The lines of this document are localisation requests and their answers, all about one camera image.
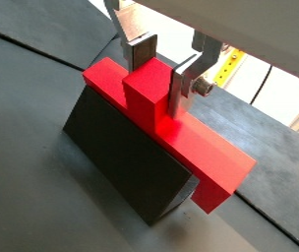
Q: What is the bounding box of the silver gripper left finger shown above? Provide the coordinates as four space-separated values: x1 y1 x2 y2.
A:
104 0 158 72

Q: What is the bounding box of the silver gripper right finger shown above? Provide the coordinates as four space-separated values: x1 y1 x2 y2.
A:
169 31 224 118

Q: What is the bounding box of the red E-shaped block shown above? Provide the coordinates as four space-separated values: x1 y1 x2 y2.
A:
83 58 257 213

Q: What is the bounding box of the yellow measuring strip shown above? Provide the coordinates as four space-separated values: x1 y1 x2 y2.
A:
214 48 246 88

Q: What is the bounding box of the black cable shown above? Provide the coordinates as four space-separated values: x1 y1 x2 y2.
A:
249 64 274 106

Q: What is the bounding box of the black angle bracket stand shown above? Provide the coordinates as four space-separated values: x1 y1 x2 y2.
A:
64 87 199 224

